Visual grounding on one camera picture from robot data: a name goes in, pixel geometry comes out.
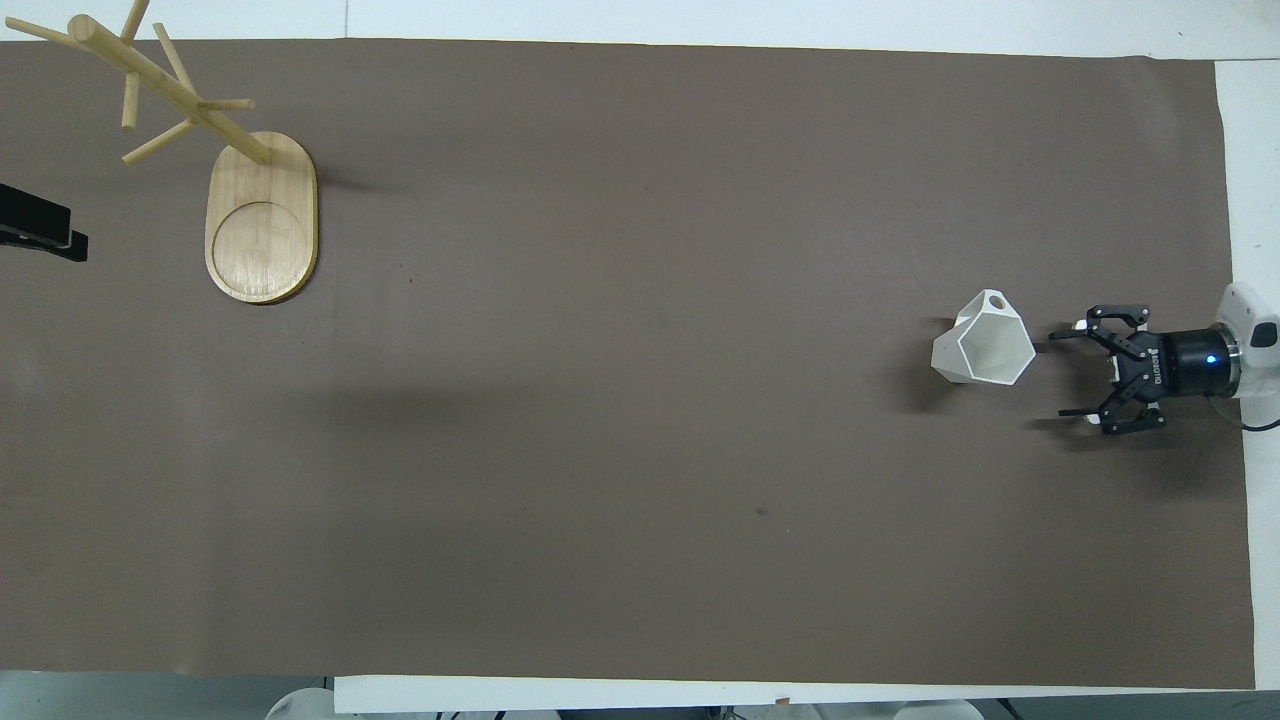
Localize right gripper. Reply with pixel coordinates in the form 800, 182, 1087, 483
1047, 304, 1236, 438

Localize white faceted cup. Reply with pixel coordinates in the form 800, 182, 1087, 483
931, 289, 1038, 387

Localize wooden cup rack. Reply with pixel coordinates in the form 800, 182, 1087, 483
5, 0, 319, 306

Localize black cable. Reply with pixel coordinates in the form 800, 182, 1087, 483
1205, 393, 1280, 435

